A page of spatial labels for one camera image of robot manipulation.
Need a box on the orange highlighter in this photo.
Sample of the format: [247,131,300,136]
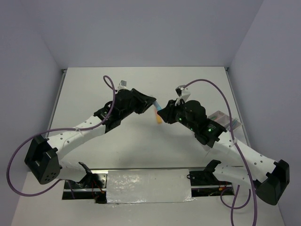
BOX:
[154,108,163,124]

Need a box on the white divided organizer tray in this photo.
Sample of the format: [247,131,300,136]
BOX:
[199,110,243,153]

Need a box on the metal base rail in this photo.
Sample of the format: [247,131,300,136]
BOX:
[62,167,234,204]

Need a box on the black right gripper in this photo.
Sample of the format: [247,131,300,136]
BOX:
[157,97,197,131]

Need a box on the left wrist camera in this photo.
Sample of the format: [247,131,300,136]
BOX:
[117,80,127,92]

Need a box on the blue highlighter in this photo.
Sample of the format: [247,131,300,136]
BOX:
[153,101,162,111]

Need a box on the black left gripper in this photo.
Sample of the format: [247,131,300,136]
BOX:
[120,88,156,119]

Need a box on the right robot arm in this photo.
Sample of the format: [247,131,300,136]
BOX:
[158,100,290,205]

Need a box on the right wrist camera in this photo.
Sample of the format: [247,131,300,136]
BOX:
[175,85,191,106]

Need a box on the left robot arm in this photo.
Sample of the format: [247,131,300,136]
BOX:
[24,89,156,188]

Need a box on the silver foil sheet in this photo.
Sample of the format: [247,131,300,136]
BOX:
[106,169,192,204]

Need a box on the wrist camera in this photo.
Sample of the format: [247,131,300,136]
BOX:
[117,80,127,92]
[175,85,191,106]

